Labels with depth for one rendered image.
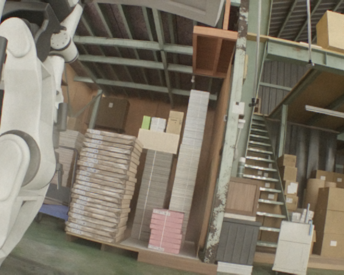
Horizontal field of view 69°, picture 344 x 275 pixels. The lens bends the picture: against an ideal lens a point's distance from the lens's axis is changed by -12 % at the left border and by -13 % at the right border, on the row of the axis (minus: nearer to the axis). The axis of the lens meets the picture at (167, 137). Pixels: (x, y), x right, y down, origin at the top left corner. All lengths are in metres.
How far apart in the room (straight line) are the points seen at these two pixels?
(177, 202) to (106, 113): 4.40
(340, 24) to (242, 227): 3.20
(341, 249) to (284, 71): 7.25
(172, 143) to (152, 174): 0.38
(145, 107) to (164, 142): 4.20
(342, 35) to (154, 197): 3.35
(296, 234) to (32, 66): 2.56
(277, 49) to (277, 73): 6.34
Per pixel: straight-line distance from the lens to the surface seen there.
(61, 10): 0.94
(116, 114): 6.85
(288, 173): 4.87
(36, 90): 0.74
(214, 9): 1.69
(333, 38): 4.27
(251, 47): 4.01
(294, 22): 9.43
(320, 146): 6.99
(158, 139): 2.97
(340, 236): 4.57
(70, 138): 4.28
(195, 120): 3.02
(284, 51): 4.04
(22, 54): 0.77
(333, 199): 4.47
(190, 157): 2.92
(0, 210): 0.70
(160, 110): 7.03
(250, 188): 2.60
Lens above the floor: 0.61
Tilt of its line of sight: 11 degrees up
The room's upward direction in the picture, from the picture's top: 11 degrees clockwise
